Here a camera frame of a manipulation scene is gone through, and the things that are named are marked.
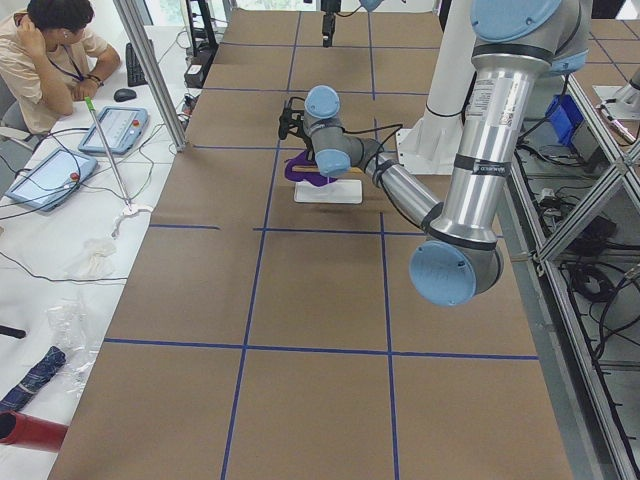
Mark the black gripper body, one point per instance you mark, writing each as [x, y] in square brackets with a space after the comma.
[327, 22]

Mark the purple microfibre towel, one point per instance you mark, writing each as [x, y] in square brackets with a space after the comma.
[316, 180]

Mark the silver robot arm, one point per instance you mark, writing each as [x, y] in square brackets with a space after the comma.
[512, 45]
[369, 6]

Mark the white towel rack base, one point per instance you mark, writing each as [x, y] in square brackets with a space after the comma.
[342, 191]

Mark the black keyboard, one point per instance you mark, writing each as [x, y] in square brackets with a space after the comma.
[134, 72]

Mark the black computer mouse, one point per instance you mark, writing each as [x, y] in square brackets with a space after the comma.
[124, 94]

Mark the far teach pendant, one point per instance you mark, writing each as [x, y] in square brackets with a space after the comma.
[122, 126]

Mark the teach pendant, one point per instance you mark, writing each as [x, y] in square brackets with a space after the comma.
[52, 181]
[122, 126]

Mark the blue plastic bin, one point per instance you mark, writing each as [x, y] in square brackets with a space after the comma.
[565, 117]

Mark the seated person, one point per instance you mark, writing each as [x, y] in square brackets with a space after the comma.
[50, 60]

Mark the near teach pendant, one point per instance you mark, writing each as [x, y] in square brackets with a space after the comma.
[52, 181]

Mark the white crumpled cloth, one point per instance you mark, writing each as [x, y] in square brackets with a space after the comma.
[95, 261]

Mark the clear plastic bag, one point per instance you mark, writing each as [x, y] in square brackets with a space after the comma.
[74, 336]

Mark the folded dark blue umbrella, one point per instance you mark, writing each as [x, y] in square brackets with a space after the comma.
[34, 380]

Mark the red cylinder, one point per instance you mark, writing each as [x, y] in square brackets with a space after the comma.
[24, 431]

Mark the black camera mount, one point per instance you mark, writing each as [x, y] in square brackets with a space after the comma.
[291, 121]

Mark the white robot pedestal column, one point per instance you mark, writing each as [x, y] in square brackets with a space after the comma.
[430, 146]

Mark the aluminium frame post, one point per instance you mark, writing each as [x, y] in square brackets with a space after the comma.
[134, 28]

